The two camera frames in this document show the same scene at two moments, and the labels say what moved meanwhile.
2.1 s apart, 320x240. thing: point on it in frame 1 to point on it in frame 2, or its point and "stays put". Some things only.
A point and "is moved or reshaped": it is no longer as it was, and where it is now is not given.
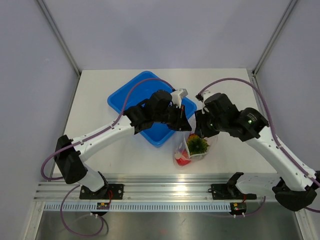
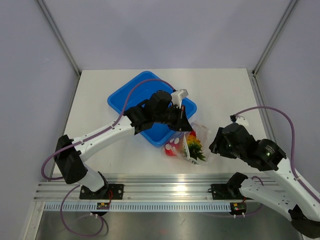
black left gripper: x=181 y=123 stays put
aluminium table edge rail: x=150 y=187 stays put
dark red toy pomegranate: x=185 y=159 to x=174 y=147
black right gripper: x=201 y=129 to x=214 y=147
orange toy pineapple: x=197 y=144 is moved or reshaped
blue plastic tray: x=141 y=87 stays put
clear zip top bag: x=182 y=156 is moved or reshaped
